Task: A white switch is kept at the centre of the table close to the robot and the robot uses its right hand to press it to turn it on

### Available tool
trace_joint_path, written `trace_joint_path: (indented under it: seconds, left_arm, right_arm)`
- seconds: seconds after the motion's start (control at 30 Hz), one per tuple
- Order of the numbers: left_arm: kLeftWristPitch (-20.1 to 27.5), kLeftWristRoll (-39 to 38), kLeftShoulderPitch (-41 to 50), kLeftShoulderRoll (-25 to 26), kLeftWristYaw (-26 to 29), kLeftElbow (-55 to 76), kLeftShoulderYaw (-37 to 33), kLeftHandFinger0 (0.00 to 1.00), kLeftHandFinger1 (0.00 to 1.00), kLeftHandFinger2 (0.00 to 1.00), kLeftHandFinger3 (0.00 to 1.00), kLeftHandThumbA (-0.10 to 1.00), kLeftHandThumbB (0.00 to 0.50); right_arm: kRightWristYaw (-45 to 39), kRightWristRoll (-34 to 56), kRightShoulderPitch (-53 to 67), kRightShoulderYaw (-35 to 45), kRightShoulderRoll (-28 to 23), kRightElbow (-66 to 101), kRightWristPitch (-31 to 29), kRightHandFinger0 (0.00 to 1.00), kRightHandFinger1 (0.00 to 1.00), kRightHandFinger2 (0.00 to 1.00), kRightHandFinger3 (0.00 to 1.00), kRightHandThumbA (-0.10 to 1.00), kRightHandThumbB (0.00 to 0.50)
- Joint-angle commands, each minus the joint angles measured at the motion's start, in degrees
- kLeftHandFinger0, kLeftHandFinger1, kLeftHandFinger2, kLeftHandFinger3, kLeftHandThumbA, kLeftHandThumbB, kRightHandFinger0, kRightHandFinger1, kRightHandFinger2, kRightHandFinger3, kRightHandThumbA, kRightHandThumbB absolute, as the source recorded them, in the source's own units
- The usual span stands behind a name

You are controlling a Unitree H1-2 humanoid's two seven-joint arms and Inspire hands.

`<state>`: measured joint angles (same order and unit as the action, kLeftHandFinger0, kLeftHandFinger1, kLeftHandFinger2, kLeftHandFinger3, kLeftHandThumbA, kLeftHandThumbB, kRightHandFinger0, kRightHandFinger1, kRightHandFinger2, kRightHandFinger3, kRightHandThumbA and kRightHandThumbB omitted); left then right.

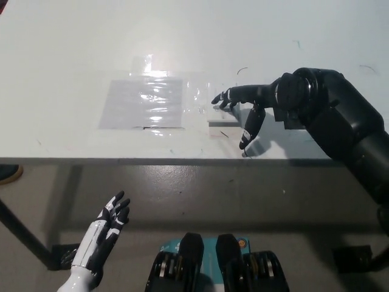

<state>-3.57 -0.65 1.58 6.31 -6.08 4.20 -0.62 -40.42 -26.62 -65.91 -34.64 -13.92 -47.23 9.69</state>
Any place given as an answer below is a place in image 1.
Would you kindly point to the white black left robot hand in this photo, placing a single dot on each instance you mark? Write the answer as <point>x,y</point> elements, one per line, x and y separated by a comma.
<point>103,231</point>

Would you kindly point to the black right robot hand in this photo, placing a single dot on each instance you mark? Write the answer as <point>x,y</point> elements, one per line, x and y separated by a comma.
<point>252,94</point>

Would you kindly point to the white wall switch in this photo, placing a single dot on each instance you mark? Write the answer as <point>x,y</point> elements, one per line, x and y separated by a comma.
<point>222,117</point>

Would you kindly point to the clear tape film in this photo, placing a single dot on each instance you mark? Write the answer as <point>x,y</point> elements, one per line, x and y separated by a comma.
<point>196,100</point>

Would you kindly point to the black table leg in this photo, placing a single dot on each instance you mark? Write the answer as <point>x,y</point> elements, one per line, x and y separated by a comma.
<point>27,237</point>

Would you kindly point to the black shoe tan sole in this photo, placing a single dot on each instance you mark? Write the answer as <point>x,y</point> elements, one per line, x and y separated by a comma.
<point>9,175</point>

